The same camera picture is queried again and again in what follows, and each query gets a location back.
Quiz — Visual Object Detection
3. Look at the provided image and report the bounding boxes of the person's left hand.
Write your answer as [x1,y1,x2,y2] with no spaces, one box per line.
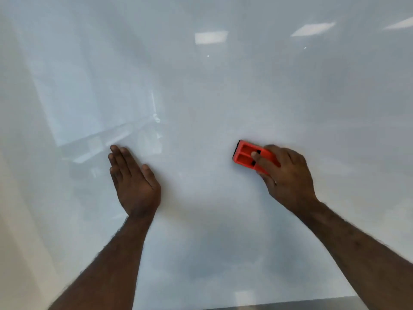
[108,145,161,220]

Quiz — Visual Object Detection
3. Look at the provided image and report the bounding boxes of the person's right hand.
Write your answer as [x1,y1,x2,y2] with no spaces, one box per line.
[251,144,319,214]

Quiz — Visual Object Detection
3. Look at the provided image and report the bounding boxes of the orange whiteboard eraser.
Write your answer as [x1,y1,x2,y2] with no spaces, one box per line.
[232,139,281,176]

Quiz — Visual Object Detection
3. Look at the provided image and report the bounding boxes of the person's left forearm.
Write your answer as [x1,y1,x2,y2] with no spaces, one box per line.
[48,214,155,310]

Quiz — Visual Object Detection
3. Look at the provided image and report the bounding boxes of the person's right forearm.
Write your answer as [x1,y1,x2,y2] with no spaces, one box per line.
[294,198,413,310]

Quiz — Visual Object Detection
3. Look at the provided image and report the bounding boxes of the glossy white whiteboard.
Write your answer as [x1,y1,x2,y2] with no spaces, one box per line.
[0,0,413,310]

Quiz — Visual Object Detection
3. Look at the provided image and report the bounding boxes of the grey whiteboard tray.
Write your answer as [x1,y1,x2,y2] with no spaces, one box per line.
[200,296,364,310]

